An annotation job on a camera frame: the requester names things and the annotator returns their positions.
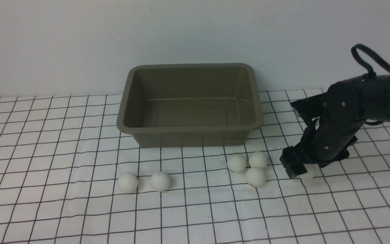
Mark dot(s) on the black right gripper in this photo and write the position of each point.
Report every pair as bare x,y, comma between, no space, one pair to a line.
318,146

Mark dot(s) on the white ping-pong ball with logo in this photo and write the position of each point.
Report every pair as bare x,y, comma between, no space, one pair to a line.
311,172

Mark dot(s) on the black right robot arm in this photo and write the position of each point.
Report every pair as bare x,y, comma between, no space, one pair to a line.
333,118

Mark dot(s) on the olive green plastic bin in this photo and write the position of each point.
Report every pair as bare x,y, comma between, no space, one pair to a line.
190,105

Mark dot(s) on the white checkered tablecloth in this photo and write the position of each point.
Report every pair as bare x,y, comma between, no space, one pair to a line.
61,158

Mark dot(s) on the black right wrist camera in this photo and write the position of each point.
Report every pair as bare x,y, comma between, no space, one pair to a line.
310,108

